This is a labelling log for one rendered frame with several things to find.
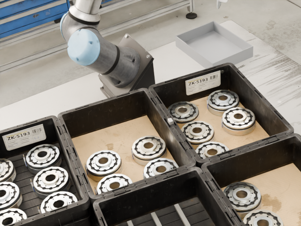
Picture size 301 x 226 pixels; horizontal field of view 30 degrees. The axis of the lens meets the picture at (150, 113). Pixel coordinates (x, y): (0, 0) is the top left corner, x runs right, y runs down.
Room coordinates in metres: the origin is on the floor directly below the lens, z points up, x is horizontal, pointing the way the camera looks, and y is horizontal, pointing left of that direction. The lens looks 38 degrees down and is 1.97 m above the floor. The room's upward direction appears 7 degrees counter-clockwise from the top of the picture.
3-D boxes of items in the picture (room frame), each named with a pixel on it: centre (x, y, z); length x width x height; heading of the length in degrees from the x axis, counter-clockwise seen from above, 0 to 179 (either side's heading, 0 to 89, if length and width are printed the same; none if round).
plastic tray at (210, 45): (1.98, -0.29, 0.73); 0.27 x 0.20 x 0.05; 27
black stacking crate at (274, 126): (1.31, -0.20, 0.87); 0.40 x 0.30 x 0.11; 16
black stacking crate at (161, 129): (1.23, 0.09, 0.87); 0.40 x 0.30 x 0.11; 16
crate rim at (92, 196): (1.23, 0.09, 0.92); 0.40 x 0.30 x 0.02; 16
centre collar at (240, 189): (1.02, -0.21, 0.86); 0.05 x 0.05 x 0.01
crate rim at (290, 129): (1.31, -0.20, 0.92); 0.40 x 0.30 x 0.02; 16
